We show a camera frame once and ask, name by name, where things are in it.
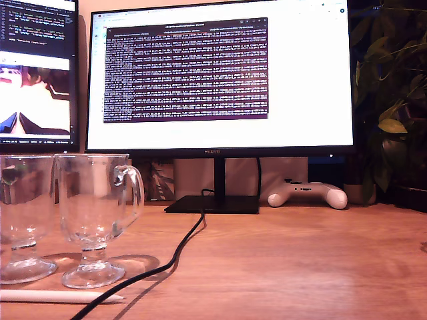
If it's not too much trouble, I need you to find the thick black table cable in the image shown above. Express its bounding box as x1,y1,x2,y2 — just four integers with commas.
71,187,208,320

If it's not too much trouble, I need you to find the small footed glass cup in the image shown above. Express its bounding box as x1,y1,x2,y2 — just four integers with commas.
54,153,145,289
0,154,58,285

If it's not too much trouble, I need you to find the white pen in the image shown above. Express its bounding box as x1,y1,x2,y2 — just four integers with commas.
0,289,125,305

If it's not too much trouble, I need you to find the wide black computer monitor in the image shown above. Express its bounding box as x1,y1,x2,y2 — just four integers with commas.
85,0,357,215

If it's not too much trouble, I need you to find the green leafy houseplant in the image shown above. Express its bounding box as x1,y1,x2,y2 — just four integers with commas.
346,0,427,201

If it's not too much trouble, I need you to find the printed picture card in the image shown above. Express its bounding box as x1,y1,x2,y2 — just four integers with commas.
143,159,176,202

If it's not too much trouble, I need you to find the white game controller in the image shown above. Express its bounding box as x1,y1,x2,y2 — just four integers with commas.
267,178,350,211

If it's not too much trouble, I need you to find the black monitor with code window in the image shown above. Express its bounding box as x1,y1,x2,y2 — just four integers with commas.
0,0,81,155

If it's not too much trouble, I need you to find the dark blue box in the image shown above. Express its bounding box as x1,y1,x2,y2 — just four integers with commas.
308,155,346,189

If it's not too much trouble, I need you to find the black monitor power cable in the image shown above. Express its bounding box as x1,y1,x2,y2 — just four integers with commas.
256,156,264,201

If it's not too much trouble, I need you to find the pale plant pot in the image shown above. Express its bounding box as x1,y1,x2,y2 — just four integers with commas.
343,183,378,205

